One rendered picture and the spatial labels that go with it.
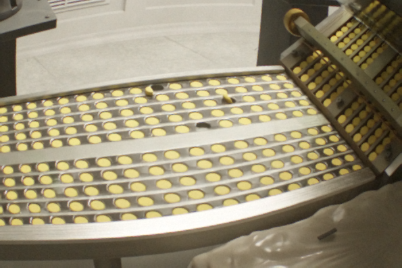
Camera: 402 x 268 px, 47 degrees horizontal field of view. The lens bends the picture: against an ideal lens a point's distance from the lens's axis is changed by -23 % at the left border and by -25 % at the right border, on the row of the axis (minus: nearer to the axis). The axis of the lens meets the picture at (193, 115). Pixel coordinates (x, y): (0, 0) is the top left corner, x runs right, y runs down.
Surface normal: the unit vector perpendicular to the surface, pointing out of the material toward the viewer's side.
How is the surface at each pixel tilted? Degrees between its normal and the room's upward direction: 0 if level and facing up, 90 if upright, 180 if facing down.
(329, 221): 26
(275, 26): 90
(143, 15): 90
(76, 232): 0
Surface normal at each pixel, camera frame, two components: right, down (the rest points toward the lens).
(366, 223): -0.06, -0.67
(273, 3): -0.89, 0.16
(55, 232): 0.09, -0.85
